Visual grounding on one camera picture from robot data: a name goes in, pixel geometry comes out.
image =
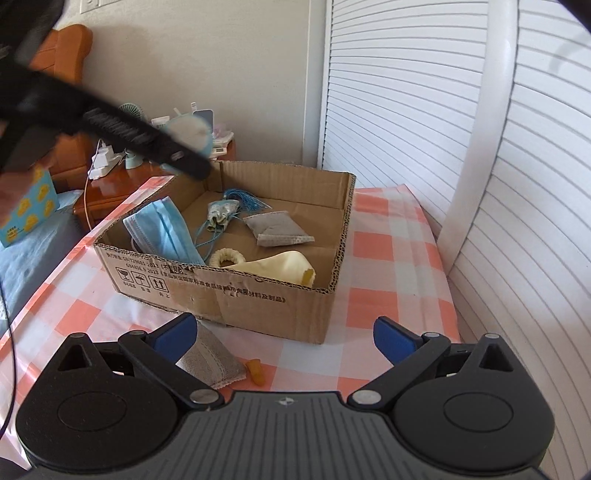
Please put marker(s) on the yellow and blue snack box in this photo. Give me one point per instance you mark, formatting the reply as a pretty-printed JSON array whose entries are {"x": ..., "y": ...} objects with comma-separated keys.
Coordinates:
[{"x": 32, "y": 203}]

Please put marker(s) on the blue face mask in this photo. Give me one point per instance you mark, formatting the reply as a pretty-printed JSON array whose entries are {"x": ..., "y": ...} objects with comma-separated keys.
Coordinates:
[{"x": 161, "y": 226}]

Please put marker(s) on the white power strip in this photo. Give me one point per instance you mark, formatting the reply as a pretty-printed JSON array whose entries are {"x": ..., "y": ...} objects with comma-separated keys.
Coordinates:
[{"x": 104, "y": 168}]

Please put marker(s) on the pink checked tablecloth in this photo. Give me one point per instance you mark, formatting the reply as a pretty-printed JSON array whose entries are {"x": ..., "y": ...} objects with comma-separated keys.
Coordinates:
[{"x": 378, "y": 249}]

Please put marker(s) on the white curved pole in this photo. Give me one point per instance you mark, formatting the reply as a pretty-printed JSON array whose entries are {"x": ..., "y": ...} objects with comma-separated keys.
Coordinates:
[{"x": 489, "y": 115}]

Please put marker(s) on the yellow cleaning cloth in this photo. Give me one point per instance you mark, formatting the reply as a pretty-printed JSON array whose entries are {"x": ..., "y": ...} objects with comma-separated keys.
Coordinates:
[{"x": 277, "y": 268}]

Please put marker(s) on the white wall socket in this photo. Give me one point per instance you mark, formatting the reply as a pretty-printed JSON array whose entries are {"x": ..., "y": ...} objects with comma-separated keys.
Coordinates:
[{"x": 94, "y": 5}]

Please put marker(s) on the white charger plug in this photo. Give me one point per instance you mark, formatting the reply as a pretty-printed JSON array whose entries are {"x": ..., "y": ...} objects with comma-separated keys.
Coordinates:
[{"x": 102, "y": 154}]

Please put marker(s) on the white louvered wardrobe doors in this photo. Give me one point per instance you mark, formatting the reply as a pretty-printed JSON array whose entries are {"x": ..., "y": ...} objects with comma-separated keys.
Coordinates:
[{"x": 392, "y": 92}]

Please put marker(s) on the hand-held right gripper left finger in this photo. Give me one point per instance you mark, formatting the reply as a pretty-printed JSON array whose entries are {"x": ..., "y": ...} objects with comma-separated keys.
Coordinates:
[{"x": 178, "y": 339}]

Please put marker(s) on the grey sachet bag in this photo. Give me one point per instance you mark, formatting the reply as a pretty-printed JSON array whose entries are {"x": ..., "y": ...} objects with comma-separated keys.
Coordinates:
[
  {"x": 277, "y": 228},
  {"x": 212, "y": 360}
]

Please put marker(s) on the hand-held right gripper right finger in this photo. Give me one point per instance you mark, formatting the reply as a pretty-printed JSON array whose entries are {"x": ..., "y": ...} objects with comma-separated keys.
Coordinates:
[{"x": 392, "y": 342}]

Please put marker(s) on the wooden headboard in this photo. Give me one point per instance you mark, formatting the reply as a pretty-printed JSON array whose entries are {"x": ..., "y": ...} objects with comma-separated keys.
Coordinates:
[{"x": 69, "y": 55}]

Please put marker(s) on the round pale soft pad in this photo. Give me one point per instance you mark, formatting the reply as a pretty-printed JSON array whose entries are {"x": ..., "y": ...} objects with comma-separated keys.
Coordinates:
[{"x": 193, "y": 131}]

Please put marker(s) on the wooden nightstand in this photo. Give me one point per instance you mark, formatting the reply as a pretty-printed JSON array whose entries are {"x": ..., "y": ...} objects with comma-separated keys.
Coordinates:
[{"x": 106, "y": 189}]

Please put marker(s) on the green desk fan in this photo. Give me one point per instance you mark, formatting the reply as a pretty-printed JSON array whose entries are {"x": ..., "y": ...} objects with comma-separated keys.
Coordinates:
[{"x": 134, "y": 160}]

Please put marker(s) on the blue bed sheet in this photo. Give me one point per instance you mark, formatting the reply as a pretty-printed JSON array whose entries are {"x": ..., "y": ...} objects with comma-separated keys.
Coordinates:
[{"x": 27, "y": 272}]

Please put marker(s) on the small orange piece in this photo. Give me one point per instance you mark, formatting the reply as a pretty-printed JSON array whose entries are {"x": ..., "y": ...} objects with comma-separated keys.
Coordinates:
[{"x": 256, "y": 372}]

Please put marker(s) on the brown cardboard box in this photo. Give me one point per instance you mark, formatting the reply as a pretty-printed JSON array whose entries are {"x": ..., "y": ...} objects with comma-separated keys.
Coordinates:
[{"x": 258, "y": 309}]

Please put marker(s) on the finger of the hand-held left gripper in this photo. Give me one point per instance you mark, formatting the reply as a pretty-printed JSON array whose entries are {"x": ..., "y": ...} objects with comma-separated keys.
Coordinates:
[{"x": 138, "y": 138}]

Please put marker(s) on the cream scrunchie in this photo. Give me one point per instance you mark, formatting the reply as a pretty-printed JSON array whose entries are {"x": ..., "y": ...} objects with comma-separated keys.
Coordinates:
[{"x": 217, "y": 256}]

